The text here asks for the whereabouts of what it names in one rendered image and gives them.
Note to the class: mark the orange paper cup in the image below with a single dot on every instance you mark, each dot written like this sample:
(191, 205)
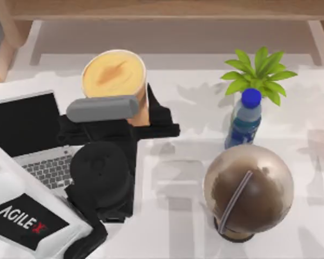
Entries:
(112, 73)

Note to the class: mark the clear bottle with blue cap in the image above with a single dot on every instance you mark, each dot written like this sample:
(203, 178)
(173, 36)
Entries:
(244, 124)

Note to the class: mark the silver laptop with black screen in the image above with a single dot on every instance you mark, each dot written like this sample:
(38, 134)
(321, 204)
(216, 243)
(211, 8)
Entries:
(21, 126)

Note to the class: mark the pale wooden shelf unit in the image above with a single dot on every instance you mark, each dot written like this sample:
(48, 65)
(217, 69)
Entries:
(162, 10)

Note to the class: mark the green leafy plant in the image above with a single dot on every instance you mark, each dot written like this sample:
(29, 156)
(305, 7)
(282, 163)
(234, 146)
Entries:
(259, 73)

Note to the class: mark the brown globe on stand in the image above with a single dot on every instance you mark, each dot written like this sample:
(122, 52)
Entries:
(248, 186)

